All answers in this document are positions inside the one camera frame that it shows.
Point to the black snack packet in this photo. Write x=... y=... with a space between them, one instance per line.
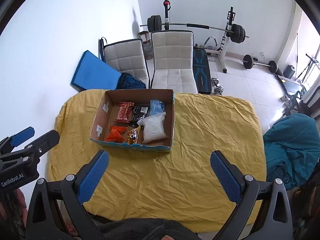
x=139 y=112

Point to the yellow panda snack packet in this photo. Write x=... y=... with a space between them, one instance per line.
x=132 y=135

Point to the white padded chair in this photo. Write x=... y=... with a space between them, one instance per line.
x=128 y=57
x=173 y=61

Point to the white barbell rack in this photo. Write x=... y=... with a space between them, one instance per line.
x=221 y=51

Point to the short barbell on floor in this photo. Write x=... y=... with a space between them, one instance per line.
x=248 y=62

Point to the left white padded chair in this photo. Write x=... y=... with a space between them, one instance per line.
x=128 y=57

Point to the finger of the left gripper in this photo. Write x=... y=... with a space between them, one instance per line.
x=9 y=143
x=36 y=149

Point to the yellow tablecloth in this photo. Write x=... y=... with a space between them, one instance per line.
x=171 y=178

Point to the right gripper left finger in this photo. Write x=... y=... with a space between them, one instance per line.
x=76 y=189

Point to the white zip bag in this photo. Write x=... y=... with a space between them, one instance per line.
x=153 y=127

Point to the blue foam mat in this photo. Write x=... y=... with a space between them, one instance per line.
x=92 y=73

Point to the chrome dumbbell pair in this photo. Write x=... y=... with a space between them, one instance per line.
x=217 y=87

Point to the teal cloth pile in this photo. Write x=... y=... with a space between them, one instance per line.
x=291 y=149

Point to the right white padded chair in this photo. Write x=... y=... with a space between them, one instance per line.
x=173 y=61

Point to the orange snack packet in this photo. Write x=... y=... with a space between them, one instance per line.
x=116 y=134

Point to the red snack packet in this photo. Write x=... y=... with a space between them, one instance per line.
x=123 y=115

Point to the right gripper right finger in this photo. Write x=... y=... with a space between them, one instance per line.
x=243 y=192

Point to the black blue weight bench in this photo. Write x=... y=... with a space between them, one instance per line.
x=201 y=71

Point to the light blue tissue pack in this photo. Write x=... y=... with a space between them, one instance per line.
x=156 y=107

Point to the open cardboard box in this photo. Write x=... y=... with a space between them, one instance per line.
x=108 y=110

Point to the dark blue cloth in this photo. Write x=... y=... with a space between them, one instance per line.
x=127 y=81

